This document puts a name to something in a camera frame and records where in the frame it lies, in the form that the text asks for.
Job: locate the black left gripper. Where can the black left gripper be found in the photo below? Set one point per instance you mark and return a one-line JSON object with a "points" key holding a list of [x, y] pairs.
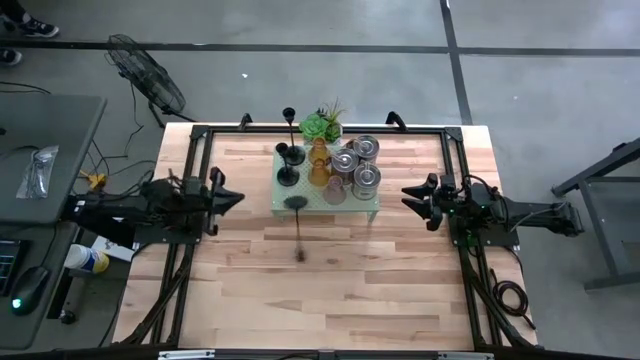
{"points": [[200, 197]]}

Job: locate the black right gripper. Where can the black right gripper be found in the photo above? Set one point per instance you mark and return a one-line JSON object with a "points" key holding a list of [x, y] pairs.
{"points": [[450, 202]]}

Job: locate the candle tin pale label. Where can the candle tin pale label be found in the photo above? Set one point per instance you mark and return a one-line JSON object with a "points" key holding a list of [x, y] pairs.
{"points": [[366, 181]]}

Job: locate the black tall candlestick holder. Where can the black tall candlestick holder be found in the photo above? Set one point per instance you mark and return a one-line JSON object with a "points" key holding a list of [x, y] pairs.
{"points": [[288, 176], [295, 156], [296, 203]]}

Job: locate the candle tin brown label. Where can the candle tin brown label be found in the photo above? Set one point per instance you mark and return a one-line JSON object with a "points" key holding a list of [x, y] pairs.
{"points": [[366, 147]]}

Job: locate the candle tin red heart label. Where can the candle tin red heart label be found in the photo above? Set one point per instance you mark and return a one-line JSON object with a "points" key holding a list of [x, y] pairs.
{"points": [[345, 164]]}

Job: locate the pink glass candle holder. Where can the pink glass candle holder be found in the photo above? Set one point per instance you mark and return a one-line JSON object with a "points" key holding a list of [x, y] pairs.
{"points": [[334, 192]]}

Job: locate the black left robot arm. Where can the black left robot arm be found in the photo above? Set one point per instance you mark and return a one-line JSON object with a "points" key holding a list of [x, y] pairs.
{"points": [[125, 205]]}

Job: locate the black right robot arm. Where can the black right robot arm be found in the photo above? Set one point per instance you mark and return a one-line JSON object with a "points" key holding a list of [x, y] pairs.
{"points": [[525, 212]]}

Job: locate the white geometric plant pot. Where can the white geometric plant pot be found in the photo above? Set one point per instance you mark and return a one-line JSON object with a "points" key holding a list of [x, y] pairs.
{"points": [[340, 139]]}

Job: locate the green artificial succulent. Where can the green artificial succulent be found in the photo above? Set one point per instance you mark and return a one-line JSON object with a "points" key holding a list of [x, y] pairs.
{"points": [[312, 127]]}

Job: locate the spiky artificial air plant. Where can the spiky artificial air plant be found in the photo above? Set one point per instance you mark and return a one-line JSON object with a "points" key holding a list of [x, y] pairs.
{"points": [[334, 110]]}

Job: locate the white paper sheet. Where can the white paper sheet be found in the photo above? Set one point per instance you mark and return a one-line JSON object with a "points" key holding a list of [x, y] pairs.
{"points": [[115, 250]]}

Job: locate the black floor fan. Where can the black floor fan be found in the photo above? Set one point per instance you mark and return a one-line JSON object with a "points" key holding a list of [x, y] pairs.
{"points": [[145, 75]]}

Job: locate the white wipes bottle yellow cap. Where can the white wipes bottle yellow cap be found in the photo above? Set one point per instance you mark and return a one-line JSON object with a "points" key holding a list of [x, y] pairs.
{"points": [[85, 257]]}

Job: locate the grey metal table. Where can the grey metal table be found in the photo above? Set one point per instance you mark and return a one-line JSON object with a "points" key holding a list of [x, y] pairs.
{"points": [[610, 210]]}

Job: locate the grey side desk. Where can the grey side desk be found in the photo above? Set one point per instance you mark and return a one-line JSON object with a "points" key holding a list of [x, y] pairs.
{"points": [[50, 125]]}

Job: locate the clear plastic bag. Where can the clear plastic bag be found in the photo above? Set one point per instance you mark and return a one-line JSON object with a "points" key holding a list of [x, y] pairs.
{"points": [[37, 170]]}

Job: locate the black computer mouse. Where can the black computer mouse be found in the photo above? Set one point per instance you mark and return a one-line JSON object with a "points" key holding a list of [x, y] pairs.
{"points": [[30, 287]]}

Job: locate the backlit keyboard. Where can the backlit keyboard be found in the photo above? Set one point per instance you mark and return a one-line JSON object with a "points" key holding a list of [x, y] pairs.
{"points": [[7, 265]]}

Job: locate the person's shoe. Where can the person's shoe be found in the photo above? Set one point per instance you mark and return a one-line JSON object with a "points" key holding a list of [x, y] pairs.
{"points": [[37, 29], [9, 56]]}

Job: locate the black aluminium table frame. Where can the black aluminium table frame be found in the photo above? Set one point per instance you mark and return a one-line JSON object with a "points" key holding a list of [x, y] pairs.
{"points": [[240, 131]]}

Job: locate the silver bracket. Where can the silver bracket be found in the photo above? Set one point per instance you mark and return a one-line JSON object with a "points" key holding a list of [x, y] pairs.
{"points": [[465, 356], [187, 355]]}

